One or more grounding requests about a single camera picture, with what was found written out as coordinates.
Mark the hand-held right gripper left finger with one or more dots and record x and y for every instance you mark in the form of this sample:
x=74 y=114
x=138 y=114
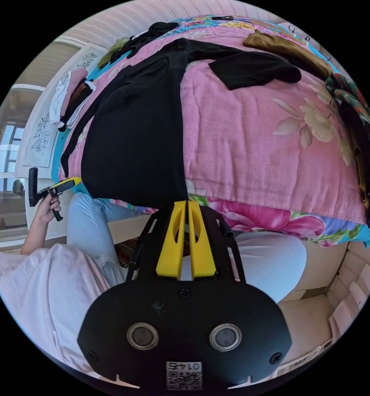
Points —
x=170 y=247

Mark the person's body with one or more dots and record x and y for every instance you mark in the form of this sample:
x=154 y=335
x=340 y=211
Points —
x=49 y=294

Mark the black long sleeve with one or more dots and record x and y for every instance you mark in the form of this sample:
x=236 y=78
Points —
x=132 y=139

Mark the brown garment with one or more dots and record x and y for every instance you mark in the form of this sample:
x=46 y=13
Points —
x=280 y=46

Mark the pile of dark clothes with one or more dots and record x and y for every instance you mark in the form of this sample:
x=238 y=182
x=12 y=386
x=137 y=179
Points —
x=141 y=38

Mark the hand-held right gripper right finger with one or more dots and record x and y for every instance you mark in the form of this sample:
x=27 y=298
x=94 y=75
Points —
x=202 y=250

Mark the bed with pink floral quilt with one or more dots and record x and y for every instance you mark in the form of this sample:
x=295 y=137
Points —
x=250 y=139

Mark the person's left hand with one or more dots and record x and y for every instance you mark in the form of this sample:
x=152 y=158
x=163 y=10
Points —
x=46 y=210

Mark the person's left forearm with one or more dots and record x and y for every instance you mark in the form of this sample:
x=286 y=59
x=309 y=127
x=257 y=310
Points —
x=32 y=236

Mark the green red patterned garment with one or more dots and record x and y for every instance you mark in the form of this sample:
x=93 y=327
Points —
x=358 y=123

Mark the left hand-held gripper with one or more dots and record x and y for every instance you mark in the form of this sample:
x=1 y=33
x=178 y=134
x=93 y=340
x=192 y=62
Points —
x=60 y=187

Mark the window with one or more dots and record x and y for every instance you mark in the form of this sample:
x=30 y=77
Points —
x=9 y=148

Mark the pile of light clothes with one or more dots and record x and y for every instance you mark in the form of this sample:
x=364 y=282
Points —
x=64 y=99

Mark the white cupboard with floral panels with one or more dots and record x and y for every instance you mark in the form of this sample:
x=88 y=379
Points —
x=41 y=136

